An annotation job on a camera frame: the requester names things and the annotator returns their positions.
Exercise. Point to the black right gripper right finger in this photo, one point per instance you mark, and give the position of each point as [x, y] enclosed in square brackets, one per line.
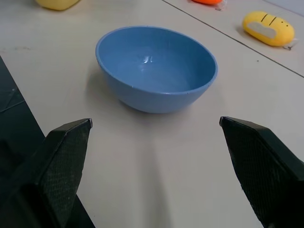
[263, 166]

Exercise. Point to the blue bowl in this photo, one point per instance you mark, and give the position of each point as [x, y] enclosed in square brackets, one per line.
[154, 71]

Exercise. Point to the yellow plastic bottle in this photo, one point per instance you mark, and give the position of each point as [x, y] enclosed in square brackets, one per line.
[58, 3]

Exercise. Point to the orange plush toy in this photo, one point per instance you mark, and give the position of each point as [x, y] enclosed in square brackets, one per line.
[207, 1]

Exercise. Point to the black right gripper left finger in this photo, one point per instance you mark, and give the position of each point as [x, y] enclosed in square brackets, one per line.
[60, 164]

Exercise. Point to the yellow plush toy with stripes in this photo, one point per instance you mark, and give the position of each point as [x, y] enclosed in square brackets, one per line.
[269, 27]

